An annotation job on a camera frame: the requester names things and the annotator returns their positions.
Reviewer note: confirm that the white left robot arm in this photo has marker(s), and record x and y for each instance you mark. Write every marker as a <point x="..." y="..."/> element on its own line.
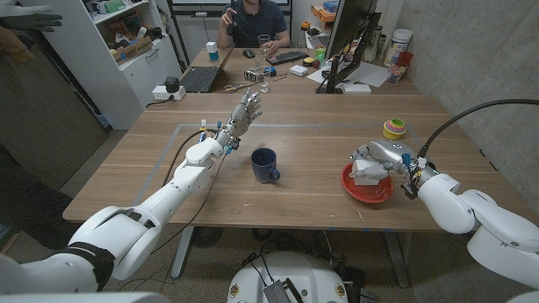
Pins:
<point x="177" y="189"/>

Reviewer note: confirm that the black computer monitor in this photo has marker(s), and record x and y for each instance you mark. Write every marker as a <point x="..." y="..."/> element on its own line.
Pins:
<point x="349" y="21"/>

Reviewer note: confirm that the black computer mouse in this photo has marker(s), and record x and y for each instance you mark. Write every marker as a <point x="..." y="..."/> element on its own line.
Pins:
<point x="249" y="53"/>

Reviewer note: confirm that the small metal parts rack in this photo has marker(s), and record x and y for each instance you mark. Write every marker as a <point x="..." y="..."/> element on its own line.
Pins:
<point x="254" y="76"/>

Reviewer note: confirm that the dark teleoperation glove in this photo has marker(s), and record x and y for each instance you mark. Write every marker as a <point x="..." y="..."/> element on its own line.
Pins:
<point x="33" y="22"/>

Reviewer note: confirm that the white power strip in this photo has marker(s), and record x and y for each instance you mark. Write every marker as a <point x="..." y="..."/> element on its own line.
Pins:
<point x="160" y="93"/>

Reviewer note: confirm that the white canister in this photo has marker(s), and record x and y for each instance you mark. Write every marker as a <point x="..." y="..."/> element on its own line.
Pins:
<point x="398" y="44"/>

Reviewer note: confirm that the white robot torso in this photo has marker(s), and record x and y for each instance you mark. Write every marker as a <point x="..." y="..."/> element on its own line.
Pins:
<point x="290" y="269"/>

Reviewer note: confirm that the grey table leg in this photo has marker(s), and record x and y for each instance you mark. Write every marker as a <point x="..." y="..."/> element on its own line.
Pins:
<point x="183" y="252"/>
<point x="398" y="258"/>

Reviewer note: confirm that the black laptop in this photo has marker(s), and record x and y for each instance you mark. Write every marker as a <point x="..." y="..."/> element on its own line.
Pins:
<point x="200" y="79"/>

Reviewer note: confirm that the black power adapter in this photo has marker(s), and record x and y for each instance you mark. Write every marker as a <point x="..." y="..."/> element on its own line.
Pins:
<point x="172" y="84"/>

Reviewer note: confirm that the white paper sheets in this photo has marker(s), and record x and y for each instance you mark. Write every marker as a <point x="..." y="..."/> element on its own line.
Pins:
<point x="370" y="73"/>

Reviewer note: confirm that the dark wooden panel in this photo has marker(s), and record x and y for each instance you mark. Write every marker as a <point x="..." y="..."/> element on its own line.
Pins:
<point x="42" y="122"/>

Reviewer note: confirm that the yellow green tape roll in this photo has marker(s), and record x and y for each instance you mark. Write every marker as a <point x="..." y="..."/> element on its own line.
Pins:
<point x="394" y="127"/>

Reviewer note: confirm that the clear glass jar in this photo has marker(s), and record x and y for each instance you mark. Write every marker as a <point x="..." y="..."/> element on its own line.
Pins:
<point x="264" y="85"/>

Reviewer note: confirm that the yellow and black disc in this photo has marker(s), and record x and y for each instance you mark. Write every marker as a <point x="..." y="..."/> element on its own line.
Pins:
<point x="308" y="62"/>

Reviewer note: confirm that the round black fan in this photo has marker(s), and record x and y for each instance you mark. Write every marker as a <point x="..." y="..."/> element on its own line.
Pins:
<point x="206" y="236"/>

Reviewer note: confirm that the red bowl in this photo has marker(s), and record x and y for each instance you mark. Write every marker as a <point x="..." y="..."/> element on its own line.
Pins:
<point x="370" y="194"/>

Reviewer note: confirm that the clear drinking glass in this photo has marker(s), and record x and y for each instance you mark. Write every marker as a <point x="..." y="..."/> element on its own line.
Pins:
<point x="264" y="44"/>

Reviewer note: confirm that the white cube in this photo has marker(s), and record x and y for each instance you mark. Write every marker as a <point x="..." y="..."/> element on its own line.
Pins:
<point x="365" y="182"/>

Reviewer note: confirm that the white and blue box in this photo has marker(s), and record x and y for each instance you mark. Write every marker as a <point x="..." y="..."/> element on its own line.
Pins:
<point x="211" y="50"/>

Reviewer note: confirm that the white shelf cabinet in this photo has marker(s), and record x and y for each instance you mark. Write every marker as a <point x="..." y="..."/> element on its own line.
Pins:
<point x="126" y="84"/>

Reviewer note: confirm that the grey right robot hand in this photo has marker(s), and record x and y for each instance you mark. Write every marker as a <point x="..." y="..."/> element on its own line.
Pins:
<point x="391" y="153"/>

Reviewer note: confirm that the small white box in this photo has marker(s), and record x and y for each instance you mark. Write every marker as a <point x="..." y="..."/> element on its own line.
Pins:
<point x="298" y="70"/>

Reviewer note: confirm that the person in dark shirt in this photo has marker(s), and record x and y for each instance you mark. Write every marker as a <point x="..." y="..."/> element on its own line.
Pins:
<point x="252" y="21"/>

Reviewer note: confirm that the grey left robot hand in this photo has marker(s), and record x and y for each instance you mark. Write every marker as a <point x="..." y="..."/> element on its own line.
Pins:
<point x="240" y="120"/>

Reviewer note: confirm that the black keyboard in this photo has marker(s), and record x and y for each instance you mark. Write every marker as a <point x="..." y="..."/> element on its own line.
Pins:
<point x="286" y="57"/>

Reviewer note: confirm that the brown cardboard box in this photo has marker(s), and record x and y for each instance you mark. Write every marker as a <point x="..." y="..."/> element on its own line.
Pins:
<point x="132" y="49"/>

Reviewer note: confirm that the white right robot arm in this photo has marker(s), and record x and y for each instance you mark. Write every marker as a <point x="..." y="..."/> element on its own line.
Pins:
<point x="497" y="227"/>

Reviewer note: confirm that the dark blue mug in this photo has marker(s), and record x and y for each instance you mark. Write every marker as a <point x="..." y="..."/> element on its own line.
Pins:
<point x="263" y="166"/>

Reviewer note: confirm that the orange box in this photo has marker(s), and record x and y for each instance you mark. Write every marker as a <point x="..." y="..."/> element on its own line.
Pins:
<point x="323" y="13"/>

